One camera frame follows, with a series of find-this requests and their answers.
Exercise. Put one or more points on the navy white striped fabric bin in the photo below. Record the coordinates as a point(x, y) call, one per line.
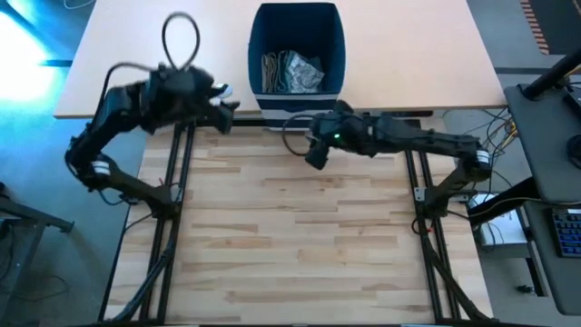
point(299, 27)

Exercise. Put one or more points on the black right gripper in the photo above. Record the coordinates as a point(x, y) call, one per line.
point(342, 131)

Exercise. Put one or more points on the beige wooden desk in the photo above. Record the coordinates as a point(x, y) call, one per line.
point(408, 54)

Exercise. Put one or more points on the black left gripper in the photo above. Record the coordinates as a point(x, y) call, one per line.
point(181, 95)

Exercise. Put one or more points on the black metal stand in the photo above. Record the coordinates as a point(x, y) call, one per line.
point(36, 217)

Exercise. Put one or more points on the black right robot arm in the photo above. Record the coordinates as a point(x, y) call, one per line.
point(431, 141)

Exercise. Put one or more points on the black aluminium table frame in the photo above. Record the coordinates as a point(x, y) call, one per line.
point(408, 181)

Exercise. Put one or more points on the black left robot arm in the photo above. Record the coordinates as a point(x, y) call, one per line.
point(104, 131)

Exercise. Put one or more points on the small black object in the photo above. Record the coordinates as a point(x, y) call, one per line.
point(525, 289)

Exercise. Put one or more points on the white box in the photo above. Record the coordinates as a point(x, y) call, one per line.
point(504, 236)

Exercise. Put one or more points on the khaki shorts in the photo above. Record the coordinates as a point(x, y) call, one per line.
point(271, 72)

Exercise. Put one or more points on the black pole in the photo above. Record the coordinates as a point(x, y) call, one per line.
point(549, 75)

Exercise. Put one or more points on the round silver desk grommet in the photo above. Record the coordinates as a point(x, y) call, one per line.
point(224, 92)

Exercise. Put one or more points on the small red clip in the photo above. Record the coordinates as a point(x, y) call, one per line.
point(429, 230)

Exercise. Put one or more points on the white patterned cloth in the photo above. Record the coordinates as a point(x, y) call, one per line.
point(306, 75)

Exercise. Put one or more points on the grey metal bracket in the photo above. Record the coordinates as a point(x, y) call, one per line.
point(420, 194)

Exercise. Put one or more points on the black support bar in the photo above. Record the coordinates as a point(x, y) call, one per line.
point(513, 200)

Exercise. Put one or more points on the black keyboard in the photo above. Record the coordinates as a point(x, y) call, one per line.
point(569, 231)

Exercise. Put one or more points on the grey desk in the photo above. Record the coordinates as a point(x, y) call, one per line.
point(540, 150)

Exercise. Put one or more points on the black flat device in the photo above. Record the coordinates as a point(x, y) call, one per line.
point(574, 102)

